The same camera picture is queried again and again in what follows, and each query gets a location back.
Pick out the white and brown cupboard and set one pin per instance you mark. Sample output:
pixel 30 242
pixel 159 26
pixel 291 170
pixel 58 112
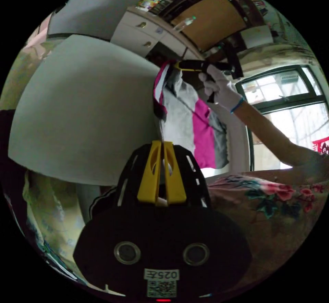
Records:
pixel 205 20

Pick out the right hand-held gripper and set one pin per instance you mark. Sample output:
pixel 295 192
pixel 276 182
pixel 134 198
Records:
pixel 198 64

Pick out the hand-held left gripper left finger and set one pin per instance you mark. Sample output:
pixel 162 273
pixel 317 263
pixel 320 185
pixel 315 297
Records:
pixel 147 174

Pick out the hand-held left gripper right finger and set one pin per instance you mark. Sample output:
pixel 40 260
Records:
pixel 174 177

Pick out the person's right forearm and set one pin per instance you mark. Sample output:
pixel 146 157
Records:
pixel 272 133

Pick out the pink and gray dress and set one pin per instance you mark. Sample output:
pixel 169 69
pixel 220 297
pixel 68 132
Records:
pixel 180 117

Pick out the pale patterned curtain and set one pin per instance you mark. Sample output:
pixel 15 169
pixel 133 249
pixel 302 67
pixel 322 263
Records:
pixel 54 218

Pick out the window with dark frame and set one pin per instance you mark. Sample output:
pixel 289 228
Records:
pixel 288 97

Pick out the person's right hand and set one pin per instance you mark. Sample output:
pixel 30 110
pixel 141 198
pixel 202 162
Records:
pixel 221 89

